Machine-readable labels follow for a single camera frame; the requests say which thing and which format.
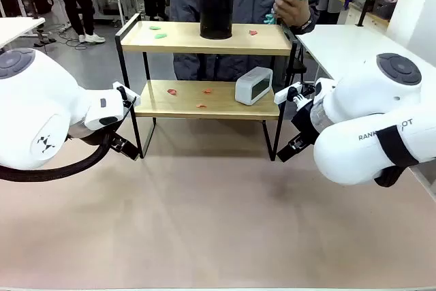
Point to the person's left hand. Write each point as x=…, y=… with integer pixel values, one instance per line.
x=293, y=10

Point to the dark wristwatch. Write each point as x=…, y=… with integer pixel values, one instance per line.
x=306, y=24

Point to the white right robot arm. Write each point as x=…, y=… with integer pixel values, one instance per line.
x=357, y=154

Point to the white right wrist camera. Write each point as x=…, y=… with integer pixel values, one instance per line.
x=289, y=93

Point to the grey storage basket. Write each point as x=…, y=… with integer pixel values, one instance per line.
x=385, y=6

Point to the white digital clock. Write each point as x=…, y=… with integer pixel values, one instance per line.
x=245, y=91

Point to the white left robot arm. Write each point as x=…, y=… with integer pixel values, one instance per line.
x=34, y=100

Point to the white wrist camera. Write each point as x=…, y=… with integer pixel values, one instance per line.
x=289, y=93
x=125, y=95

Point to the red paper scrap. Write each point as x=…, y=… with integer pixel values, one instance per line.
x=252, y=32
x=172, y=91

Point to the white desk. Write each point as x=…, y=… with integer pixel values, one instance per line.
x=17, y=28

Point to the two-tier wood metal shelf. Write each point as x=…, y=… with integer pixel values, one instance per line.
x=204, y=44

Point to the black backpack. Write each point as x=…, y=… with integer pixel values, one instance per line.
x=42, y=0

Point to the black mesh pen holder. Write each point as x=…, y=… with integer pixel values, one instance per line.
x=216, y=15

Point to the green paper scrap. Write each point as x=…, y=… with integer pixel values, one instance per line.
x=160, y=35
x=155, y=27

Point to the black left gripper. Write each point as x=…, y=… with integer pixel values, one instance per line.
x=111, y=139

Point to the white side table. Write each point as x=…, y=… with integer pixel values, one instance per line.
x=340, y=52

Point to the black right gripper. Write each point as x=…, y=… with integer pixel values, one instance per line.
x=304, y=125

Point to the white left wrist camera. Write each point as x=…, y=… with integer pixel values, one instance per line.
x=125, y=95

